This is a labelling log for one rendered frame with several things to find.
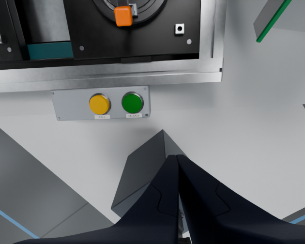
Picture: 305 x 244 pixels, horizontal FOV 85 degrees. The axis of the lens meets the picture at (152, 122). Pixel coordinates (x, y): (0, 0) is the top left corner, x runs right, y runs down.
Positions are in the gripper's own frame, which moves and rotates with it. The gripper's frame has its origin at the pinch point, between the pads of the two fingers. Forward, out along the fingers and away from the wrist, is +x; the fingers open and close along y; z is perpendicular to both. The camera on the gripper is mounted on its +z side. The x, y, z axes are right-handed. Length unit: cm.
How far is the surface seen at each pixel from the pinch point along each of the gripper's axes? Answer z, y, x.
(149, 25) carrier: 12.3, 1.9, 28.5
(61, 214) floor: -136, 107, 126
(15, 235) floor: -165, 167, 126
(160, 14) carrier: 13.9, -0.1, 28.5
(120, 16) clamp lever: 11.4, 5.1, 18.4
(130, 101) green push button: -1.3, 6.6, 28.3
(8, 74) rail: 5.4, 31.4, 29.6
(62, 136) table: -13, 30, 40
